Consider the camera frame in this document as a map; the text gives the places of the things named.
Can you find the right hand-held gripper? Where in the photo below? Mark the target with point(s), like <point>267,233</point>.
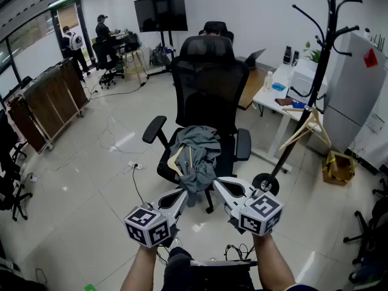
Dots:
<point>260,214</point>

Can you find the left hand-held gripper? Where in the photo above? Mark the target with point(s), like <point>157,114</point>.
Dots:
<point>147,226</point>

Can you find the light wooden hanger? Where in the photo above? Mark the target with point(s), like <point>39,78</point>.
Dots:
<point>174,162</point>
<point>318,124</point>

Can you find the grey garment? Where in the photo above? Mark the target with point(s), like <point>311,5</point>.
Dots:
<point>201,150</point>

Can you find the black metal coat rack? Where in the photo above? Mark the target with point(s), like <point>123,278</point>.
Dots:
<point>315,71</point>

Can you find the person's right forearm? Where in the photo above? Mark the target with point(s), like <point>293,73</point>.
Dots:
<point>272,262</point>

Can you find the person's left forearm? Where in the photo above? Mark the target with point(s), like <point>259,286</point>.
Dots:
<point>141,268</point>

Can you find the white power strip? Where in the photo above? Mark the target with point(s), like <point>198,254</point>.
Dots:
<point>135,165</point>

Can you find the person's dark trouser legs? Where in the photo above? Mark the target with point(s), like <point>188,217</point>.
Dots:
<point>179,271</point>

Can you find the grey chest-mounted device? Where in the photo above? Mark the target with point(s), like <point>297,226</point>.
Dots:
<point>222,263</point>

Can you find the brown wallet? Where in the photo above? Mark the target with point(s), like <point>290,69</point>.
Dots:
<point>284,102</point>

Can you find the brown wooden desk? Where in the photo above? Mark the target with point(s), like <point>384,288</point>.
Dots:
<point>253,86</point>

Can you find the white desk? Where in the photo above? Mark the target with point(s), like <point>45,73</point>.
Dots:
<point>280,95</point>

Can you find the black mesh office chair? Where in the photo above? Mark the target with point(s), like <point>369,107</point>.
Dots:
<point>209,83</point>

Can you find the blue cloth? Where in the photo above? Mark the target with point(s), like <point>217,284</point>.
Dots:
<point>299,105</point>

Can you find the cardboard box with yellow tape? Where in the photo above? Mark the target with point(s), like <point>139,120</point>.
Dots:
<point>338,170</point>

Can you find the clear plastic bottle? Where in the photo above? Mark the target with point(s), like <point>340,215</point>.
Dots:
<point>267,83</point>

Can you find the blue box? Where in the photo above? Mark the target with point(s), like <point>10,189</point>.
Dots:
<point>279,86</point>

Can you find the dark laptop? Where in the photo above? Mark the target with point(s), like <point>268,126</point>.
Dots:
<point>254,59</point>

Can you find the white microwave oven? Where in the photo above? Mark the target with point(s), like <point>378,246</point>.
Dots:
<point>304,77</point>

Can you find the light wooden stool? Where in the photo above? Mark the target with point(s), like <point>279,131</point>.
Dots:
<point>135,64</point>

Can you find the black speaker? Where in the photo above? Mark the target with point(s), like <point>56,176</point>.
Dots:
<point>296,58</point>
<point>287,54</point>

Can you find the dark bag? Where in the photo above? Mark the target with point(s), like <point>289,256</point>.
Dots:
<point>160,55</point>

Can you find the black television stand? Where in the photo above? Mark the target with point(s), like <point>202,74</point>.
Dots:
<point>166,50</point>

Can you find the black swivel chair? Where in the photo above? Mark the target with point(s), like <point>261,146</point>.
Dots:
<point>104,62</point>

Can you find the grey refrigerator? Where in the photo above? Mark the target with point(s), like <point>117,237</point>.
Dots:
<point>351,89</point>

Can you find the green potted plant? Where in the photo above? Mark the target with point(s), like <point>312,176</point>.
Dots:
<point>313,54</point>

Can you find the wooden panel cart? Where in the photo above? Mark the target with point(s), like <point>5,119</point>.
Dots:
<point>48,102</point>

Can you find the white backpack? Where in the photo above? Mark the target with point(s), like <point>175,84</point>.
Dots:
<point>75,41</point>

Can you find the black television screen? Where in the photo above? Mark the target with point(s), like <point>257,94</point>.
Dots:
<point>161,11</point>

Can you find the red paper sticker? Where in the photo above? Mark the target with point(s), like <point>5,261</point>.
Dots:
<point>370,58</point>

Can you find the glass door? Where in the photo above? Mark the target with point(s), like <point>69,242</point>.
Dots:
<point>68,20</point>

